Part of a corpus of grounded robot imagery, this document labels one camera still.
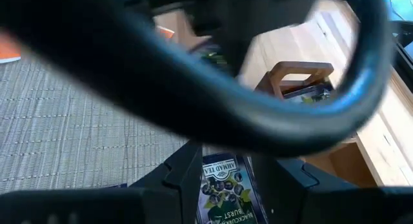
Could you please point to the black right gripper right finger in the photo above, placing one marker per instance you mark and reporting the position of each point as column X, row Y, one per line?
column 284, row 191

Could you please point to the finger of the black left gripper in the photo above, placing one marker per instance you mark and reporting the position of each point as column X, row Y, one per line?
column 240, row 46

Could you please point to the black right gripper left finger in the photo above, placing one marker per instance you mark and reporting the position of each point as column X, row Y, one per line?
column 180, row 185

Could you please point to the wooden tea organizer box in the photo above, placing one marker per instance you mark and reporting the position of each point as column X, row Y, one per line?
column 290, row 69

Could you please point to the grey woven placemat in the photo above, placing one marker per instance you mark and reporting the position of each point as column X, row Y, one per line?
column 64, row 137

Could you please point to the black aluminium rig frame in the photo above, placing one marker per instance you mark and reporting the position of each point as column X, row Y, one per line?
column 403, row 36

